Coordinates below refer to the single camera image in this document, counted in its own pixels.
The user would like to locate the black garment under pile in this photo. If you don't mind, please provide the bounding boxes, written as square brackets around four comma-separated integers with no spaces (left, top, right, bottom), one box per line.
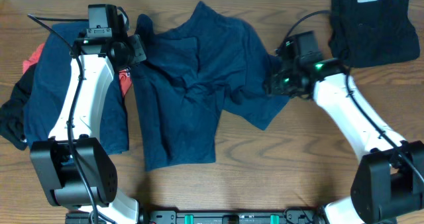
[1,64,36,150]

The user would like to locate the black folded garment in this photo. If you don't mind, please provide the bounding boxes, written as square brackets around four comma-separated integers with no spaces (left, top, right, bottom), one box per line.
[329,0,420,68]

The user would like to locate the navy blue shorts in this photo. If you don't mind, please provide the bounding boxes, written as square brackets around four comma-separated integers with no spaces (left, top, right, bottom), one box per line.
[131,2,289,171]

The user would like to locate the navy blue folded garment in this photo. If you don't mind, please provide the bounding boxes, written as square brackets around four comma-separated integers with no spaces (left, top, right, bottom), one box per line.
[23,34,129,154]

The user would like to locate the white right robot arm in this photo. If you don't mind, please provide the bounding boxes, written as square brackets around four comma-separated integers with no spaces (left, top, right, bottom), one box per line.
[265,31,423,223]

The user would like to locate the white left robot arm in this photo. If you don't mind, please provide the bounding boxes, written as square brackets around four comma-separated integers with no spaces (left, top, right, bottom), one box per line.
[30,4,150,224]

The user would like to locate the red printed garment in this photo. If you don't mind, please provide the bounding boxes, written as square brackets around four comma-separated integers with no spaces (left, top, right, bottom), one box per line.
[23,43,132,97]

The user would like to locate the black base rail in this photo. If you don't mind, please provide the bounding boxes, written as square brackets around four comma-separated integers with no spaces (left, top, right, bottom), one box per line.
[64,209,325,224]

